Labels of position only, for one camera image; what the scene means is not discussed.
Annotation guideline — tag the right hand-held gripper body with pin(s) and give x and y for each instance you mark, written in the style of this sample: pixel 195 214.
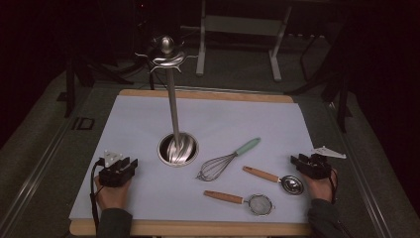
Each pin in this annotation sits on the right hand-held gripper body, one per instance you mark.
pixel 318 167

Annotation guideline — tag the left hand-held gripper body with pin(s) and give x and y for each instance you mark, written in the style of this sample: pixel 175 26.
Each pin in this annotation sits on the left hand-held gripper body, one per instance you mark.
pixel 112 175

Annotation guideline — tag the steel utensil rack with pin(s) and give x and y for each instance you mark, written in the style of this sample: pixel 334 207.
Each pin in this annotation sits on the steel utensil rack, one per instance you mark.
pixel 176 132

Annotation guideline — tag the person's left hand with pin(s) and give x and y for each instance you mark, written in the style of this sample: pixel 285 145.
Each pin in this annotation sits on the person's left hand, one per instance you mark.
pixel 114 196

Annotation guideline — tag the person's right hand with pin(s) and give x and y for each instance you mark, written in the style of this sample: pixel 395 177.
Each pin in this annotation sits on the person's right hand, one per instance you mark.
pixel 318 190

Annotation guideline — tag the black tripod stand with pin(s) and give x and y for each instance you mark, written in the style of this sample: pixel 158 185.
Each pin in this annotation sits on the black tripod stand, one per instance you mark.
pixel 71 82
pixel 341 99

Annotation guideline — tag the white table mat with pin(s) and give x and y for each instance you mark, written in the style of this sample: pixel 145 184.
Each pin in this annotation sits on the white table mat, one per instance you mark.
pixel 231 125

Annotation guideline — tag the metal floor rail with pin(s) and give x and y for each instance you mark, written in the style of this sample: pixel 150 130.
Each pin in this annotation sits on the metal floor rail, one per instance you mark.
pixel 363 185
pixel 36 175

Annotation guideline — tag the black floor bracket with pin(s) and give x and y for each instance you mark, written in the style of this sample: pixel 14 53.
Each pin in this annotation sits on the black floor bracket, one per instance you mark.
pixel 83 123

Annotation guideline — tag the grey metal frame stand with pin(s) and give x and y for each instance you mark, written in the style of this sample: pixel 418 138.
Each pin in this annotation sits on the grey metal frame stand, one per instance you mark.
pixel 242 25

